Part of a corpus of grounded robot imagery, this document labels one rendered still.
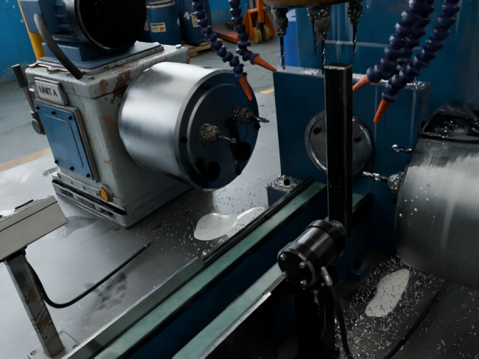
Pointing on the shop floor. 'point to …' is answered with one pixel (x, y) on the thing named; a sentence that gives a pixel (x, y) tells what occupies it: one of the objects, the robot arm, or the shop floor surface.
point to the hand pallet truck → (251, 18)
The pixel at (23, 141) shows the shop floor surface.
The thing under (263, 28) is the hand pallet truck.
